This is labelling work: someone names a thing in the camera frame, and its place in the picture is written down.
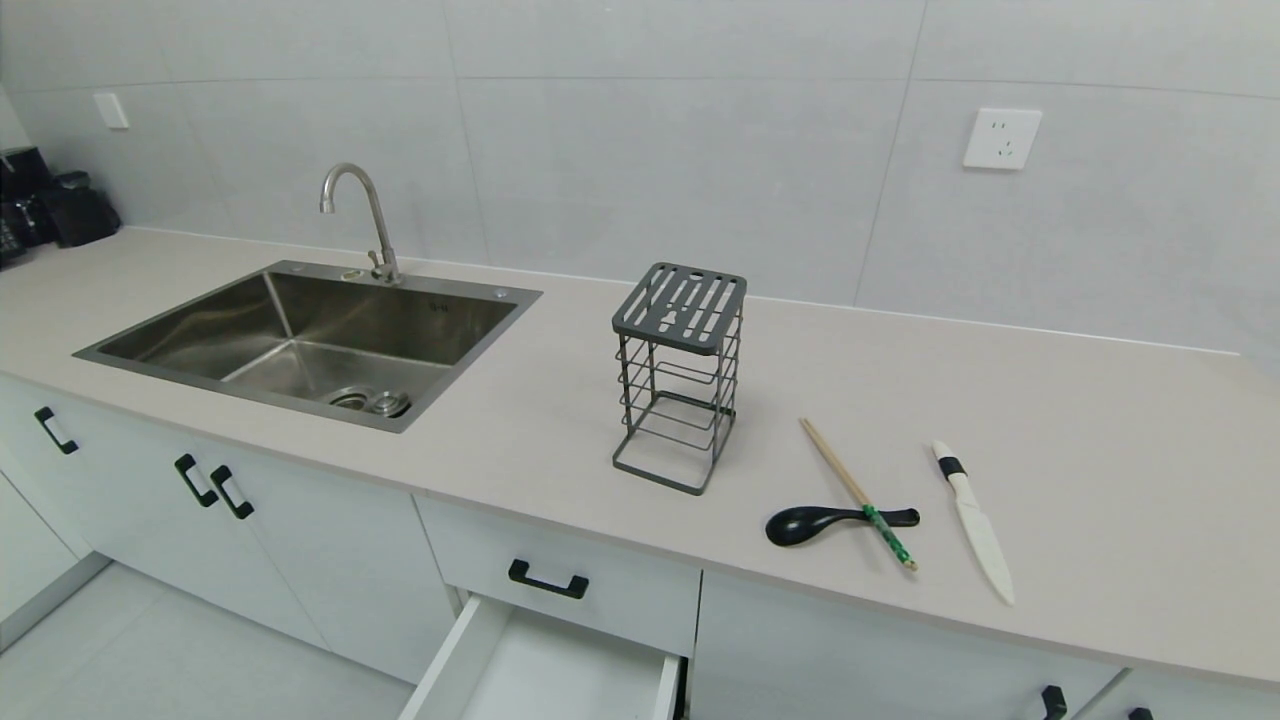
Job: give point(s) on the black coffee machine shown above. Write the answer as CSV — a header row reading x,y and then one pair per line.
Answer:
x,y
22,205

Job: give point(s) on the white knife with black band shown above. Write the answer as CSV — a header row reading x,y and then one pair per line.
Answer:
x,y
975,520

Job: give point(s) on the open white drawer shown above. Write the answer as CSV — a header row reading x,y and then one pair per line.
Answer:
x,y
560,680

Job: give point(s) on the wooden chopstick with green end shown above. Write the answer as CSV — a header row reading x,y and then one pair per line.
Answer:
x,y
880,518
838,468

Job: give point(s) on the black kitchen appliance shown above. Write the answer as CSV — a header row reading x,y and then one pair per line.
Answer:
x,y
82,215

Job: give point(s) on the stainless steel sink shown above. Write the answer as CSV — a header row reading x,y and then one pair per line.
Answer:
x,y
350,340

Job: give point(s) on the black spoon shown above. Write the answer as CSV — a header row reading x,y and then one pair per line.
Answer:
x,y
800,525

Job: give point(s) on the white wall socket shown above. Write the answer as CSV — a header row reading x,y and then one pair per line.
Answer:
x,y
1002,138

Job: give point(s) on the white kitchen cabinet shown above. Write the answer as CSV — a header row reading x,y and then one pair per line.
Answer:
x,y
900,380

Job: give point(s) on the chrome faucet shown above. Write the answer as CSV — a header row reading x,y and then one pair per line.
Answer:
x,y
378,226

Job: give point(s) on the white wall switch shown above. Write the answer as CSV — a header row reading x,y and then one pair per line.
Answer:
x,y
111,110

